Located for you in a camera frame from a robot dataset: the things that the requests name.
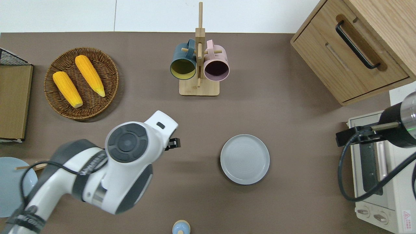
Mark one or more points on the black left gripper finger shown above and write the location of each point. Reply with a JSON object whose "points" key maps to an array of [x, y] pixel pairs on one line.
{"points": [[173, 144]]}

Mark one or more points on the gray round plate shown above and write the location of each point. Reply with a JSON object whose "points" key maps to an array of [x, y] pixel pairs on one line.
{"points": [[244, 159]]}

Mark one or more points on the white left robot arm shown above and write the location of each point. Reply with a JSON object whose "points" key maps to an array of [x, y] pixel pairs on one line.
{"points": [[126, 182]]}

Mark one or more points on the light blue plate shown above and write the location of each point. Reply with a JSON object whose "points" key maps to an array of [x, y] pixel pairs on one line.
{"points": [[9, 188]]}

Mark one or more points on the wooden mug stand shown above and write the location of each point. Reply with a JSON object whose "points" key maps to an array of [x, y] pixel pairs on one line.
{"points": [[199, 89]]}

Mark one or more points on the dark teal mug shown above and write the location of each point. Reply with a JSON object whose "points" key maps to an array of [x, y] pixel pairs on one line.
{"points": [[182, 55]]}

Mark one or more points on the pink mug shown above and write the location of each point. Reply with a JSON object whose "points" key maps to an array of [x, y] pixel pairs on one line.
{"points": [[217, 55]]}

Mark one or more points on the round wicker basket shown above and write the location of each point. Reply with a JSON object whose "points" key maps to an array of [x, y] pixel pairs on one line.
{"points": [[104, 65]]}

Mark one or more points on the yellow corn cob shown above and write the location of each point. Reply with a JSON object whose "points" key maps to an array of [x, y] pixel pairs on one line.
{"points": [[67, 89], [90, 75]]}

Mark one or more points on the brown table mat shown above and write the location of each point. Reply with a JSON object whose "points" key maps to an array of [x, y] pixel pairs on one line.
{"points": [[276, 113]]}

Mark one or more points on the wooden chopstick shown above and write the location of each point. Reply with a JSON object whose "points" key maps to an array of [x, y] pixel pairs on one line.
{"points": [[29, 166]]}

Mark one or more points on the wooden drawer cabinet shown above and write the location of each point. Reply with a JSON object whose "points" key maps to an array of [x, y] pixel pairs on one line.
{"points": [[325, 58]]}

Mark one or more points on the silver oven knob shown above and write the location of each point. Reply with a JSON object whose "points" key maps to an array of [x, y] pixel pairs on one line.
{"points": [[363, 212], [380, 217]]}

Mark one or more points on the brass mounting rod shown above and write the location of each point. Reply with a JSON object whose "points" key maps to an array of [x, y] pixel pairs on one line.
{"points": [[386, 126]]}

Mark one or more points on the white toaster oven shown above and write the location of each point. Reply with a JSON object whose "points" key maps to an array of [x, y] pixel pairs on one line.
{"points": [[396, 195]]}

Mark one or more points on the red triangle warning sticker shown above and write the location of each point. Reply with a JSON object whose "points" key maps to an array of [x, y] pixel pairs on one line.
{"points": [[407, 217]]}

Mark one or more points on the black cylindrical camera mount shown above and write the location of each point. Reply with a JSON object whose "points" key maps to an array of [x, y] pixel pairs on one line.
{"points": [[395, 117]]}

